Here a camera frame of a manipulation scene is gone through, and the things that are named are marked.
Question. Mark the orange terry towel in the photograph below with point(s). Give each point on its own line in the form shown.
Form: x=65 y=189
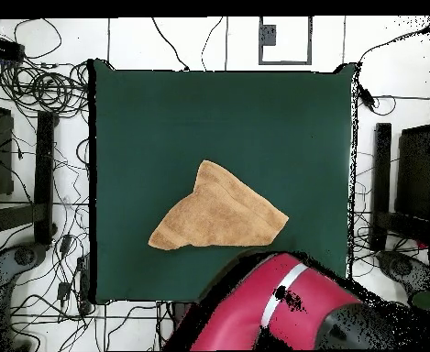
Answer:
x=222 y=216

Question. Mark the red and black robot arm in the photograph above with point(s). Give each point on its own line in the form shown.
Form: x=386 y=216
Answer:
x=244 y=311

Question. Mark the dark green table cloth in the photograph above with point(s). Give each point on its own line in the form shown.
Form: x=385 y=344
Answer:
x=156 y=128

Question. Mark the black floor beam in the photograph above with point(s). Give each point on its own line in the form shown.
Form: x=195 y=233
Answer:
x=381 y=183
x=44 y=176

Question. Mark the small grey floor box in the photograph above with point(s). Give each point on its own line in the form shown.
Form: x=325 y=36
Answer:
x=268 y=35

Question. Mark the black power adapter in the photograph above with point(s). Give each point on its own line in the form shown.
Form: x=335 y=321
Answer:
x=366 y=97

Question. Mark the black stand foot with caster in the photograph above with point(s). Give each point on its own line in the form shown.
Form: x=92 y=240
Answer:
x=20 y=256
x=405 y=267

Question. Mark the black power strip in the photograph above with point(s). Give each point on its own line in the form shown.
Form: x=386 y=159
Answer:
x=2 y=49

